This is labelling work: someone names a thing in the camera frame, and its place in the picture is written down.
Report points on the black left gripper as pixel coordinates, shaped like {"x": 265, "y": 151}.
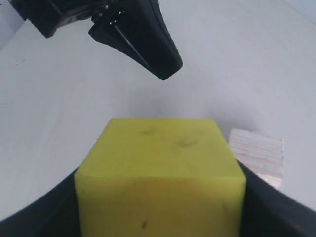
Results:
{"x": 49, "y": 15}

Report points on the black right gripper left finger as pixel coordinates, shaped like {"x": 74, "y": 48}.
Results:
{"x": 53, "y": 215}

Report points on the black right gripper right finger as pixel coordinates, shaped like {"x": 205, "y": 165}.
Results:
{"x": 267, "y": 212}

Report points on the yellow cube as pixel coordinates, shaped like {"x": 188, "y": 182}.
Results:
{"x": 160, "y": 178}

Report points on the medium wooden cube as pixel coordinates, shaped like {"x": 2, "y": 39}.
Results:
{"x": 263, "y": 155}

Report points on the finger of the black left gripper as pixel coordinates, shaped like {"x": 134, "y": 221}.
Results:
{"x": 137, "y": 29}

